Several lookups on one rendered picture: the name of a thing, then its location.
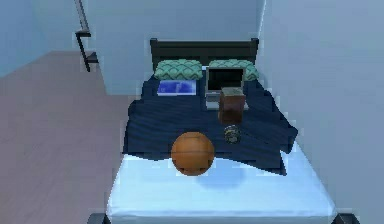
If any blue book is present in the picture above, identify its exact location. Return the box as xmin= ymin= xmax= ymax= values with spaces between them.
xmin=156 ymin=79 xmax=198 ymax=97

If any black framed bed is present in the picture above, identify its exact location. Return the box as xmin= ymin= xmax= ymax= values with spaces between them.
xmin=87 ymin=37 xmax=361 ymax=224

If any brown box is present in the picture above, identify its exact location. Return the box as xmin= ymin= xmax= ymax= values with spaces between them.
xmin=217 ymin=86 xmax=247 ymax=125

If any small dark round ball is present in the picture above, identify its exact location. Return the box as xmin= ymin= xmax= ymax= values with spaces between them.
xmin=223 ymin=124 xmax=242 ymax=145

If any grey open laptop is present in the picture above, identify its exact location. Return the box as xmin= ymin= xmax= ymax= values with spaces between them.
xmin=204 ymin=66 xmax=250 ymax=111

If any orange basketball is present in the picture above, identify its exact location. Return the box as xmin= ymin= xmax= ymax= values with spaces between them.
xmin=170 ymin=131 xmax=216 ymax=177

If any dark blue blanket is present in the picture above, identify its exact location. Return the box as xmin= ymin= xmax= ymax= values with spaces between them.
xmin=122 ymin=73 xmax=300 ymax=177

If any green patterned pillow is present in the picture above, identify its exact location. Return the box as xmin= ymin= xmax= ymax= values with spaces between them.
xmin=153 ymin=58 xmax=204 ymax=81
xmin=208 ymin=59 xmax=261 ymax=82

